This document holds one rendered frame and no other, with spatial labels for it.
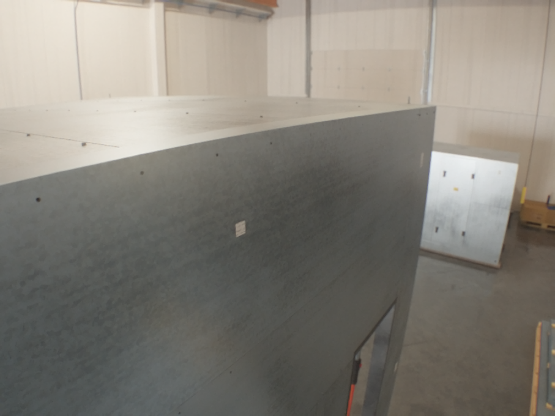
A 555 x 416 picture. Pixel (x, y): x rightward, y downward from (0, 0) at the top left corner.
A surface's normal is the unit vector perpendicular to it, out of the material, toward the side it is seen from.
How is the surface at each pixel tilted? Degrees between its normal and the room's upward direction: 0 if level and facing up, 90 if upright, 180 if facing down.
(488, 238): 90
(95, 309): 90
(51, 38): 90
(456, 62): 90
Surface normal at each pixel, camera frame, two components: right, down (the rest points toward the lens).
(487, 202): -0.59, 0.26
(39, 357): 0.80, 0.19
